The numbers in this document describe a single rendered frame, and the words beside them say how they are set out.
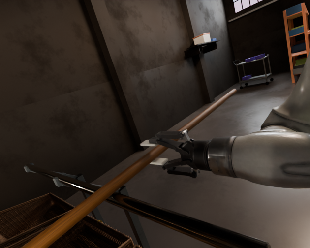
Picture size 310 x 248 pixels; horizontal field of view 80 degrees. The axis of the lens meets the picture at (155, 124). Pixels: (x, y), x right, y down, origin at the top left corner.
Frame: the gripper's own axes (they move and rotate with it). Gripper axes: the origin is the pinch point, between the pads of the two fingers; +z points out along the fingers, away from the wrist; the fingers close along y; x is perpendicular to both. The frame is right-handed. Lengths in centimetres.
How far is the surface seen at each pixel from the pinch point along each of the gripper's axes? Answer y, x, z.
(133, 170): 0.2, -10.1, -1.2
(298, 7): -73, 653, -3
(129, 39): -116, 286, 271
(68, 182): 3.1, -18.4, 26.1
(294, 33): -14, 632, 9
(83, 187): 2.9, -18.3, 15.0
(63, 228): 0.4, -30.3, -1.2
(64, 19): -157, 155, 276
